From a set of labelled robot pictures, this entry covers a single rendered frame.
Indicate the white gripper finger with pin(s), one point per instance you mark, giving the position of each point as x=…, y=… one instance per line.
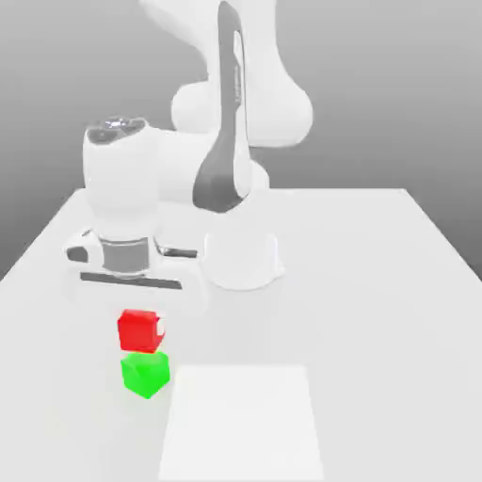
x=161, y=327

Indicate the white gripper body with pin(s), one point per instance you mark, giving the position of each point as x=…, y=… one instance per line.
x=131, y=292

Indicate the small red cube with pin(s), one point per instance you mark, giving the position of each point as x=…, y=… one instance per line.
x=137, y=331

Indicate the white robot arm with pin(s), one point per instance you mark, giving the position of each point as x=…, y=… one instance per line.
x=120, y=169

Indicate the small green cube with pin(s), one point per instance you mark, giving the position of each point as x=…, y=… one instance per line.
x=145, y=374

